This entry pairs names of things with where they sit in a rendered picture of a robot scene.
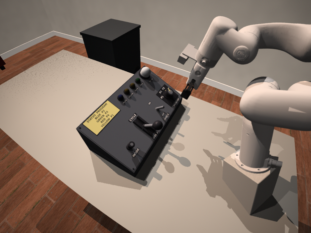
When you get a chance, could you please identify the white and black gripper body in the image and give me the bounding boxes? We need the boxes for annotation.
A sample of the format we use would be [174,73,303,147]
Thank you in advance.
[186,59,215,90]

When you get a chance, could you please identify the black control console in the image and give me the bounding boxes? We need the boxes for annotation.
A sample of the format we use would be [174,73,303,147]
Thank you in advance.
[76,66,182,177]

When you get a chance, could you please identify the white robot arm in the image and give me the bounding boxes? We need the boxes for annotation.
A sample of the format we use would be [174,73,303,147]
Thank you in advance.
[177,16,311,174]

